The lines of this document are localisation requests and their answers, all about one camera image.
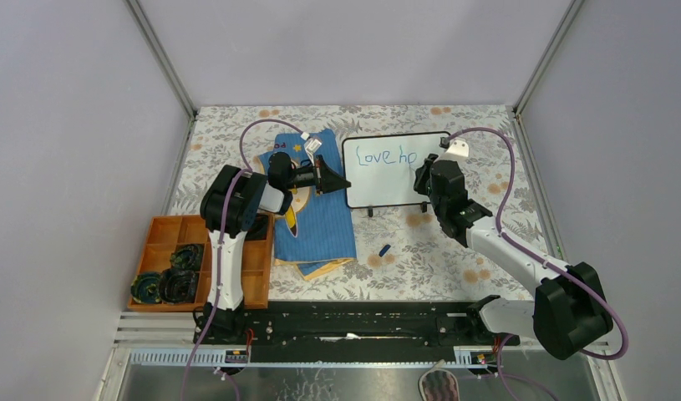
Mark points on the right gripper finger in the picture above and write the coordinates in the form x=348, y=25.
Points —
x=430, y=159
x=422, y=179

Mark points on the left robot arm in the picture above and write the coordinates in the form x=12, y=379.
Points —
x=229, y=209

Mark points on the orange wooden compartment tray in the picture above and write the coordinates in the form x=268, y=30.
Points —
x=167, y=233

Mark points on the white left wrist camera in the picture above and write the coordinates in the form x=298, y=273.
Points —
x=311, y=145

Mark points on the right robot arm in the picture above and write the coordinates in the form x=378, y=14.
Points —
x=568, y=310

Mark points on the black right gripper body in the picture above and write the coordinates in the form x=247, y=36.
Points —
x=435, y=201

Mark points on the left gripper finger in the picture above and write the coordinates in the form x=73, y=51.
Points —
x=332, y=169
x=330, y=184

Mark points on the blue marker cap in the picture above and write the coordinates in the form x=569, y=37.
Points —
x=384, y=250

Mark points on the striped object at bottom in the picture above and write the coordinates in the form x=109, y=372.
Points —
x=438, y=384

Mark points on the black roll in tray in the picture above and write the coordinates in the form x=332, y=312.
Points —
x=145, y=288
x=188, y=257
x=178, y=286

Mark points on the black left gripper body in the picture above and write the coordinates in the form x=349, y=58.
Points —
x=306, y=175

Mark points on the black mounting rail base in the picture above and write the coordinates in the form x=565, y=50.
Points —
x=347, y=332

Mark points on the blue cartoon cloth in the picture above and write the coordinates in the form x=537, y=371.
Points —
x=323, y=232

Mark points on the black framed whiteboard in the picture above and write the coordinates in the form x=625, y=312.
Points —
x=381, y=169

